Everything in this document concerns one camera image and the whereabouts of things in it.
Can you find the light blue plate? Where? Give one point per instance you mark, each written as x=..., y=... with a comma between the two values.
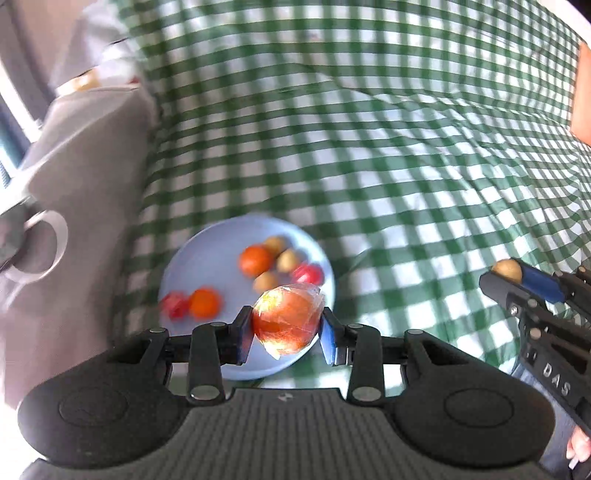
x=203, y=267

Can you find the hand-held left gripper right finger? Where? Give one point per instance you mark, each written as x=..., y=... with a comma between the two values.
x=328, y=339

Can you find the brown kiwi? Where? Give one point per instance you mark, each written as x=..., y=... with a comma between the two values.
x=275, y=244
x=287, y=260
x=508, y=270
x=266, y=280

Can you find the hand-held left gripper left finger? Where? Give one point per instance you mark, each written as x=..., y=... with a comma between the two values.
x=240, y=339

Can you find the grey cloth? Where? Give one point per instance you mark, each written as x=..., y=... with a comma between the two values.
x=78, y=184

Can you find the red plastic-wrapped apple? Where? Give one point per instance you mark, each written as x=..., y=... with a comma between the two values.
x=307, y=273
x=174, y=305

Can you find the orange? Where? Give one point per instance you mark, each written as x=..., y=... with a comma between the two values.
x=204, y=303
x=255, y=261

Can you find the green checked cloth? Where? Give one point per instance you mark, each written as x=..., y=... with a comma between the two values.
x=369, y=138

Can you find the orange object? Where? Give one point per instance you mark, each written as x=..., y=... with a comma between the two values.
x=581, y=92

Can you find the large plastic-wrapped apple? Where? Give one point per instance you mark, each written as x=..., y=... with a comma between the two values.
x=287, y=321

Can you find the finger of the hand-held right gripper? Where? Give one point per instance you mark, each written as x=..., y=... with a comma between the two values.
x=540, y=281
x=501, y=290

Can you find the person's right hand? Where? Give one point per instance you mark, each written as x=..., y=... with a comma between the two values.
x=580, y=450

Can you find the white cloth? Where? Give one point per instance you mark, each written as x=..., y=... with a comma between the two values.
x=92, y=41

